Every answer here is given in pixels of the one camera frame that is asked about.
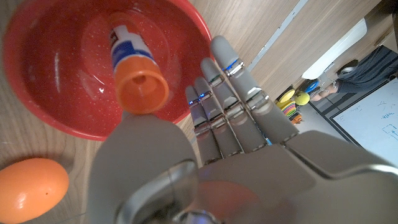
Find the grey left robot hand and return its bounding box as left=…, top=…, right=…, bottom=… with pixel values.
left=86, top=35, right=398, bottom=224

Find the orange and white glue stick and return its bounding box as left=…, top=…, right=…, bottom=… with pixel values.
left=108, top=12, right=170, bottom=115

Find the red speckled bowl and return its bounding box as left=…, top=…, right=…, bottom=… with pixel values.
left=2, top=0, right=214, bottom=141

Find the stack of coloured cups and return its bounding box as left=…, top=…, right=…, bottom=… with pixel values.
left=276, top=99, right=298, bottom=118

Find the yellow and black disc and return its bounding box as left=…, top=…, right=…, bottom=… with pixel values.
left=277, top=88, right=296, bottom=104

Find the yellow ball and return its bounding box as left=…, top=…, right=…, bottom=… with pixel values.
left=294, top=91, right=311, bottom=106

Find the blue disc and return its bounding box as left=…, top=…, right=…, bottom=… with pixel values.
left=303, top=79, right=320, bottom=94

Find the black computer mouse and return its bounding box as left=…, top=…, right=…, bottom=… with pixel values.
left=337, top=58, right=360, bottom=77

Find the seated person in dark shirt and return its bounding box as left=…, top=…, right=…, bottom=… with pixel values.
left=310, top=45, right=398, bottom=102

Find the white square plate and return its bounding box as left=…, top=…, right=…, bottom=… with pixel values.
left=300, top=17, right=368, bottom=80

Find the orange fruit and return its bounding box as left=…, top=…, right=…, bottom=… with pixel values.
left=0, top=157, right=70, bottom=224

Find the whiteboard with black frame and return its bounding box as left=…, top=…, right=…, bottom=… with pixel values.
left=329, top=77, right=398, bottom=167

